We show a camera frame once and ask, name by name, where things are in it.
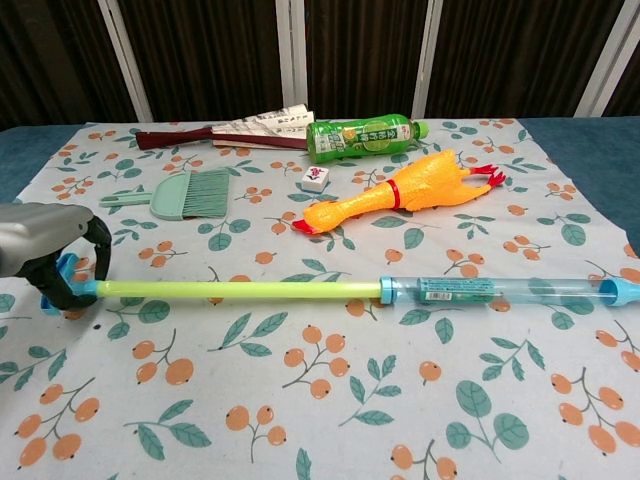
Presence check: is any white frame post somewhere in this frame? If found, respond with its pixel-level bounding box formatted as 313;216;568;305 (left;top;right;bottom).
97;0;154;123
276;0;308;117
412;0;443;120
574;0;640;119

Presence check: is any green plastic drink bottle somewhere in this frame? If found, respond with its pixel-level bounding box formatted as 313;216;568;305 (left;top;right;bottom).
305;113;431;164

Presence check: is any folding paper fan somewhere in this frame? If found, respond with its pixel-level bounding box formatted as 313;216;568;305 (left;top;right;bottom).
135;102;319;152

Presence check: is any clear blue plastic tube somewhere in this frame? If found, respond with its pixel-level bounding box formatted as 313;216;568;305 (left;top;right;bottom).
378;274;640;308

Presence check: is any floral fruit print tablecloth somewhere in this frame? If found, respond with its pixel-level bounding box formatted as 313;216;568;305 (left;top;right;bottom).
0;118;640;480

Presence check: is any white mahjong tile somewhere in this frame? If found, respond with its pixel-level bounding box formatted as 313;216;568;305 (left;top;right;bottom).
300;164;332;194

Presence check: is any small green hand brush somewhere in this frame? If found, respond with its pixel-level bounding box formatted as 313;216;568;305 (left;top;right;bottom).
98;168;232;219

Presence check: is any yellow-green plastic rod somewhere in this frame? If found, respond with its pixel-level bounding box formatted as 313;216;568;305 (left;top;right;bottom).
40;253;384;317

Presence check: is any yellow rubber chicken toy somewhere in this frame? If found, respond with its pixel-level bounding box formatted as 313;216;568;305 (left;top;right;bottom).
292;148;506;236

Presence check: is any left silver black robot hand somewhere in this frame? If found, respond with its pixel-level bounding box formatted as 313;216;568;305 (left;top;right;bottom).
0;202;112;311

